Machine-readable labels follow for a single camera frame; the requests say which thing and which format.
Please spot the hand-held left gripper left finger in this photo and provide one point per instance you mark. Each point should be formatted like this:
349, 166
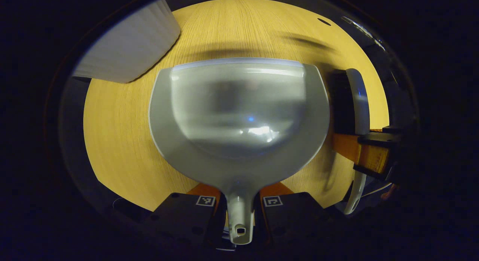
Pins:
179, 212

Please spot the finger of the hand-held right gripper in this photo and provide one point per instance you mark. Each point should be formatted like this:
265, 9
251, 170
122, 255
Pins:
370, 156

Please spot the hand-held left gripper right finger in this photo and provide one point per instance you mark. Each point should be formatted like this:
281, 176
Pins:
288, 212

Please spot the small white broom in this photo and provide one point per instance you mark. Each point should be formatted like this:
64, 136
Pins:
357, 103

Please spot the white dustpan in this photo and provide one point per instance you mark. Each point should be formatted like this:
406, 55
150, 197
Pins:
239, 115

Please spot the white ribbed garbage bin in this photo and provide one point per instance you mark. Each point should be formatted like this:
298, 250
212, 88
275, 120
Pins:
127, 47

